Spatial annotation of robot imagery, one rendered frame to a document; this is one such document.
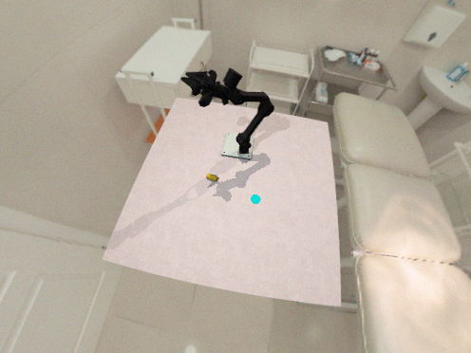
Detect yellow cylinder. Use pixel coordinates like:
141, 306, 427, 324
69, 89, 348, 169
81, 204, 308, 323
206, 173, 217, 182

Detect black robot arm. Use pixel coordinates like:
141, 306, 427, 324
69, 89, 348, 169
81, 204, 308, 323
198, 68, 274, 154

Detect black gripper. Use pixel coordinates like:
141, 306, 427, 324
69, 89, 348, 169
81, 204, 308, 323
180, 69, 222, 97

